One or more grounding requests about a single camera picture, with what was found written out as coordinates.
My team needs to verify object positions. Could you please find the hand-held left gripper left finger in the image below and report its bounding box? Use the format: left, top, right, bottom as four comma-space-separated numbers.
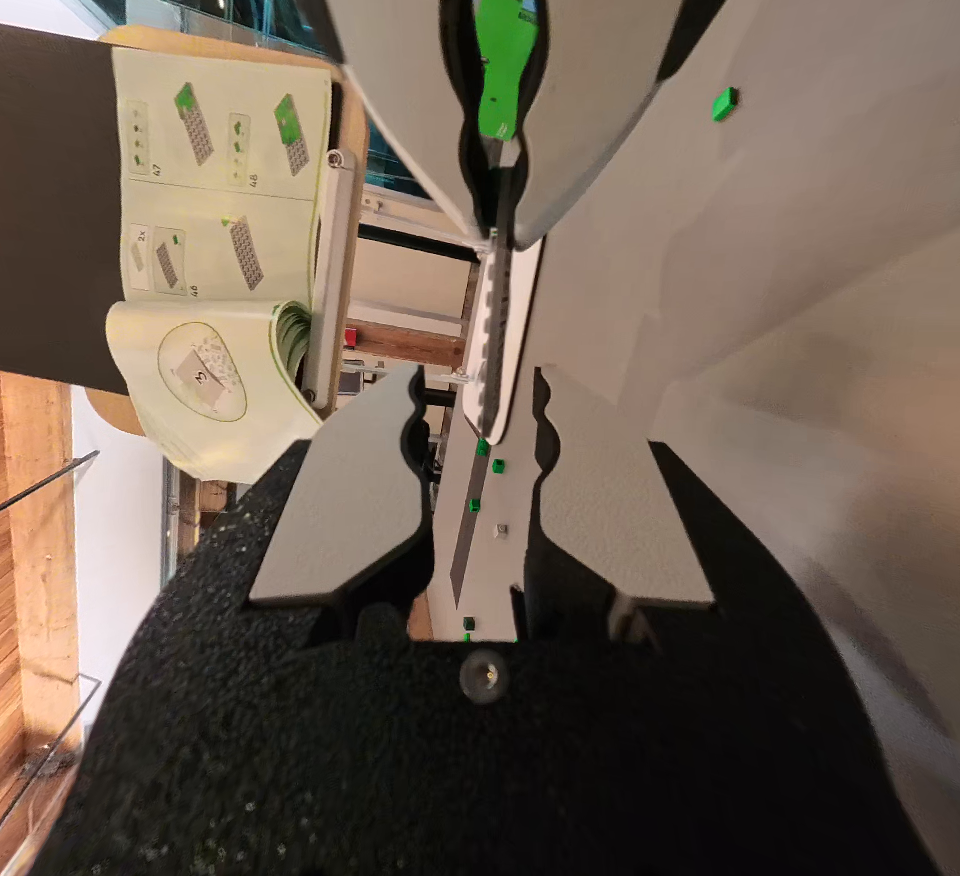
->
247, 365, 438, 607

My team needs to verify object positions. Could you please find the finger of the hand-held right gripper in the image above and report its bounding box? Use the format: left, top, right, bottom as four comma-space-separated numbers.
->
508, 0, 715, 251
300, 0, 492, 236

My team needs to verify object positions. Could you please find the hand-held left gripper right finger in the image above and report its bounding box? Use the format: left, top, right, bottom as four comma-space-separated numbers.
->
525, 365, 715, 641

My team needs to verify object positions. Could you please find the grey studded building plate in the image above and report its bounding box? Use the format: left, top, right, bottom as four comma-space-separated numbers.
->
453, 0, 545, 442

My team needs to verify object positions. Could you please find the grey desk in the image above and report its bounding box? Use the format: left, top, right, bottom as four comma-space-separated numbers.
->
426, 0, 960, 873

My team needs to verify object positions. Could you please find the dark tape strip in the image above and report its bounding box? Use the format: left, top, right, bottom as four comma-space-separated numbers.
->
448, 441, 490, 611

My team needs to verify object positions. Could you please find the building instruction booklet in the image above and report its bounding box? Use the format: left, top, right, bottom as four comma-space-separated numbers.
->
105, 45, 336, 485

